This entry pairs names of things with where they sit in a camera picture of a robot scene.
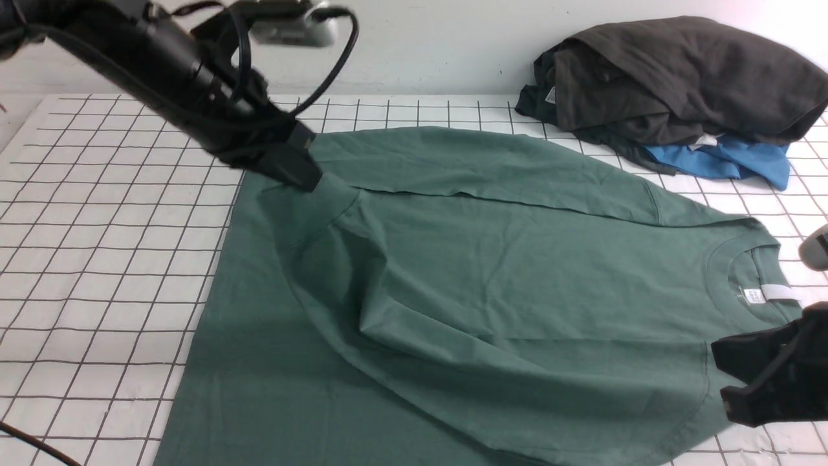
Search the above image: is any dark grey-brown garment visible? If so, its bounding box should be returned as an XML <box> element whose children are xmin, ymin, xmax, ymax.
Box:
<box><xmin>556</xmin><ymin>17</ymin><xmax>827</xmax><ymax>146</ymax></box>

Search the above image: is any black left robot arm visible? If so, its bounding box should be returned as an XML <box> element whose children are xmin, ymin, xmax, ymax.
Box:
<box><xmin>2</xmin><ymin>1</ymin><xmax>322</xmax><ymax>192</ymax></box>

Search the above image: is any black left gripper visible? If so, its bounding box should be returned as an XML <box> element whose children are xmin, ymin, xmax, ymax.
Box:
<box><xmin>207</xmin><ymin>97</ymin><xmax>322</xmax><ymax>192</ymax></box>

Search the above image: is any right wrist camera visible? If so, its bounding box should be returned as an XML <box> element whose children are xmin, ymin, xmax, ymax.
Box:
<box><xmin>798</xmin><ymin>224</ymin><xmax>828</xmax><ymax>272</ymax></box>

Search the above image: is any green long-sleeve top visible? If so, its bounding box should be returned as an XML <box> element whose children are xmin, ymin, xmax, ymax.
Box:
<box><xmin>155</xmin><ymin>127</ymin><xmax>802</xmax><ymax>465</ymax></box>

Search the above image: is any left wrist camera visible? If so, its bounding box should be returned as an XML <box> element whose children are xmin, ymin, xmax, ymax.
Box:
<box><xmin>194</xmin><ymin>0</ymin><xmax>353</xmax><ymax>49</ymax></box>

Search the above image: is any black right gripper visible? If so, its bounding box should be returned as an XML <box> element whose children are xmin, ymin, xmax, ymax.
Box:
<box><xmin>712</xmin><ymin>302</ymin><xmax>827</xmax><ymax>428</ymax></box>

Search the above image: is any white grid-pattern table cloth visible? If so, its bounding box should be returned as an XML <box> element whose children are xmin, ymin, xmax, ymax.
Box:
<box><xmin>1</xmin><ymin>94</ymin><xmax>826</xmax><ymax>465</ymax></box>

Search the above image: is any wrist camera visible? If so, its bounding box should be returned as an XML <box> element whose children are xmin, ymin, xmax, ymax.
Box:
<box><xmin>798</xmin><ymin>224</ymin><xmax>828</xmax><ymax>272</ymax></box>
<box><xmin>194</xmin><ymin>0</ymin><xmax>353</xmax><ymax>49</ymax></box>

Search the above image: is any blue garment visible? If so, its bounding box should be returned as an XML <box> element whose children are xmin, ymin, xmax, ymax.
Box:
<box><xmin>645</xmin><ymin>135</ymin><xmax>790</xmax><ymax>191</ymax></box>

